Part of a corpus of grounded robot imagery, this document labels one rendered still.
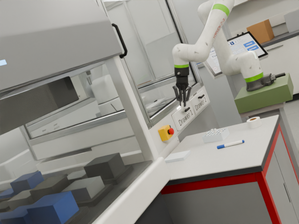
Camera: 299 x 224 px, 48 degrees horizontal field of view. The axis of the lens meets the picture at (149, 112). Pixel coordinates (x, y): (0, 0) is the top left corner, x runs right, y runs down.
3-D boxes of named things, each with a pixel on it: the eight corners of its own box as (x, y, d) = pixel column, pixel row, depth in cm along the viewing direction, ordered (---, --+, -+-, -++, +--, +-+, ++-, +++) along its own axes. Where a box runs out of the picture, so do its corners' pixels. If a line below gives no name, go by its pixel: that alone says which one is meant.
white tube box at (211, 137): (230, 134, 184) (227, 127, 183) (223, 140, 178) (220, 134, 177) (211, 137, 192) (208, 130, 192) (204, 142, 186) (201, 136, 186)
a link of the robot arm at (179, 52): (177, 42, 211) (167, 44, 203) (195, 42, 204) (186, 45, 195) (178, 64, 215) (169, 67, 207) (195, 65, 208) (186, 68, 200)
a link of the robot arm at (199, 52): (212, 22, 217) (206, 9, 209) (228, 22, 210) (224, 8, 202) (191, 66, 203) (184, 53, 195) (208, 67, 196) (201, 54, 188)
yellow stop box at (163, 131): (174, 135, 195) (169, 123, 194) (169, 139, 189) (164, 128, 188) (167, 137, 198) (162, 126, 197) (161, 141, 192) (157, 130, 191)
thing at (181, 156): (191, 153, 178) (190, 150, 178) (184, 160, 171) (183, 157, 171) (171, 156, 186) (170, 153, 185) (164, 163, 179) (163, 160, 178)
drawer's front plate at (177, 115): (195, 115, 234) (189, 101, 232) (179, 130, 210) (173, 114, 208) (192, 116, 235) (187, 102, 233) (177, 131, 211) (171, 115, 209)
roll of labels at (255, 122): (248, 130, 178) (246, 122, 178) (248, 126, 185) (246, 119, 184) (262, 126, 176) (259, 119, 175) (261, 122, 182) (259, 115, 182)
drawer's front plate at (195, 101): (208, 102, 261) (203, 89, 259) (196, 114, 236) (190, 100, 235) (206, 103, 261) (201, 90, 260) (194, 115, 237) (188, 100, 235)
